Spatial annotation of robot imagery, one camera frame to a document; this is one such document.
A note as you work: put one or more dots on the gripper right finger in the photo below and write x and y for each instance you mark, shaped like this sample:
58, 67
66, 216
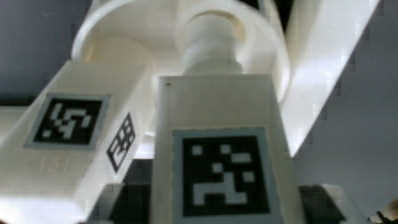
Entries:
328, 207

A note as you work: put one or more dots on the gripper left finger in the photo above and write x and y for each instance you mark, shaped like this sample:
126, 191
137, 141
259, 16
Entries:
121, 207

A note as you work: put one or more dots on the white stool leg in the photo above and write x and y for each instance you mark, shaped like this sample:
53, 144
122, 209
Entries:
73, 142
222, 172

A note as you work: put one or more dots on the white round stool seat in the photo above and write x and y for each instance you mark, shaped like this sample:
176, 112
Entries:
165, 33

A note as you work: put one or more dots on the white right fence bar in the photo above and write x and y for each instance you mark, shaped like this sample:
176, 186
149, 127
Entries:
325, 26

